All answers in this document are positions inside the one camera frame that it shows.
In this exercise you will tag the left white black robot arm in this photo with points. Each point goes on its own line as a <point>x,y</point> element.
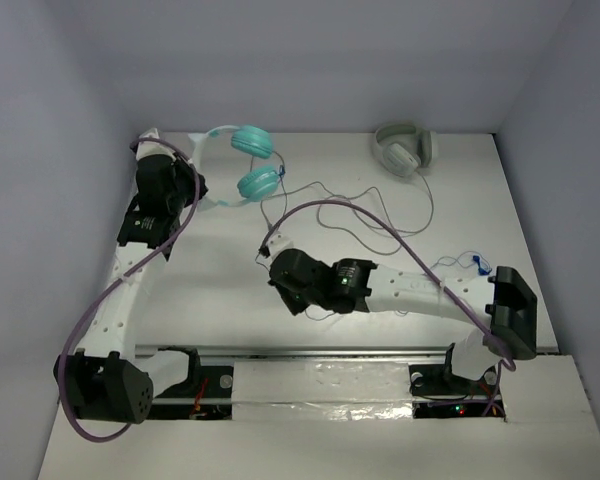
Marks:
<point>98,373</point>

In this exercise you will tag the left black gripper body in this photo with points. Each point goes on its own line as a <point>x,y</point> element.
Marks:
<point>191,179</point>

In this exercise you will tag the white grey headphones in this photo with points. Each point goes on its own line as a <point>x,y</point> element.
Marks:
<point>404,148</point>

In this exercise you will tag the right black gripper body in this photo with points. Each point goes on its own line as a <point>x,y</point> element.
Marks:
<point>298,300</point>

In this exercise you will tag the metal base rail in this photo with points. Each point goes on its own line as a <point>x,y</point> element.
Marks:
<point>333,385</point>

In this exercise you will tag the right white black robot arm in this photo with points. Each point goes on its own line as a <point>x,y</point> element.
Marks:
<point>501,308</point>

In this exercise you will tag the teal cat ear headphones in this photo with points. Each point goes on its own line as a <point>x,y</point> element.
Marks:
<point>239,165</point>

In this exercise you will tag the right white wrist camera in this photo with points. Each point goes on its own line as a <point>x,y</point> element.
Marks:
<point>274,245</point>

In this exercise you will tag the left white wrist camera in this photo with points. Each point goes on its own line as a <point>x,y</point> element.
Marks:
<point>149,144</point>

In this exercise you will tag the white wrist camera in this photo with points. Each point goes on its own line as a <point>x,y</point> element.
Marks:
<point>149,144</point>
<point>274,245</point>

